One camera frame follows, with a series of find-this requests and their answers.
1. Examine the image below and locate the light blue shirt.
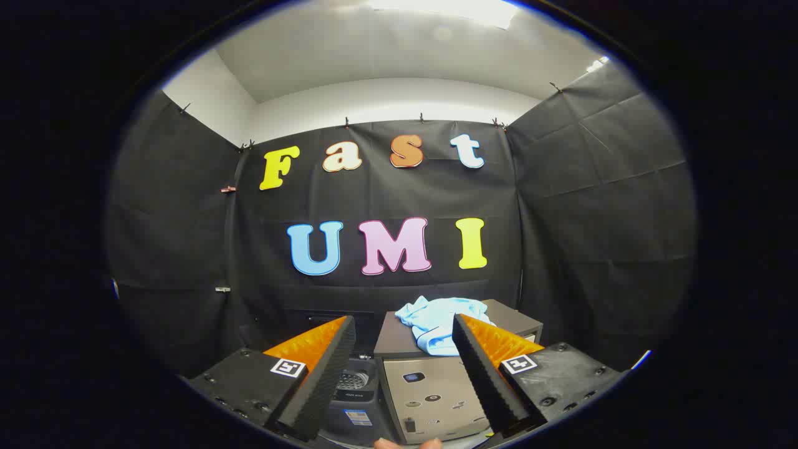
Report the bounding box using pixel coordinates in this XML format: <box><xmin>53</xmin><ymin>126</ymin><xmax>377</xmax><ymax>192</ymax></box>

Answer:
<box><xmin>395</xmin><ymin>296</ymin><xmax>497</xmax><ymax>357</ymax></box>

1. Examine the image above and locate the black backdrop cloth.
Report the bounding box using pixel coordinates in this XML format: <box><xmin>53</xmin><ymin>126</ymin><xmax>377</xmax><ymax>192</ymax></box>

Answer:
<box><xmin>106</xmin><ymin>59</ymin><xmax>697</xmax><ymax>378</ymax></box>

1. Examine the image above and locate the grey washing machine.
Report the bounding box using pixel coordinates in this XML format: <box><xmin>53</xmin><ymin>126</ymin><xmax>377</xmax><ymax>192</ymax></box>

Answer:
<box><xmin>284</xmin><ymin>309</ymin><xmax>400</xmax><ymax>447</ymax></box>

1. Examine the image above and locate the grey cabinet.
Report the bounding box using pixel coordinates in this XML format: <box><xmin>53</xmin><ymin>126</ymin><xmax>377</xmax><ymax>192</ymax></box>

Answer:
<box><xmin>373</xmin><ymin>298</ymin><xmax>544</xmax><ymax>445</ymax></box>

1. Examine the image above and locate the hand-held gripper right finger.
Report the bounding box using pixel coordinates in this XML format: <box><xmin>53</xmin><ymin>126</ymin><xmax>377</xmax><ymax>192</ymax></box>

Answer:
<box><xmin>451</xmin><ymin>314</ymin><xmax>627</xmax><ymax>438</ymax></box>

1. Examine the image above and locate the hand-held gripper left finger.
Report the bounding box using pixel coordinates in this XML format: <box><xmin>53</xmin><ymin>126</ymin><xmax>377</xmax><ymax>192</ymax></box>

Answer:
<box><xmin>187</xmin><ymin>315</ymin><xmax>357</xmax><ymax>442</ymax></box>

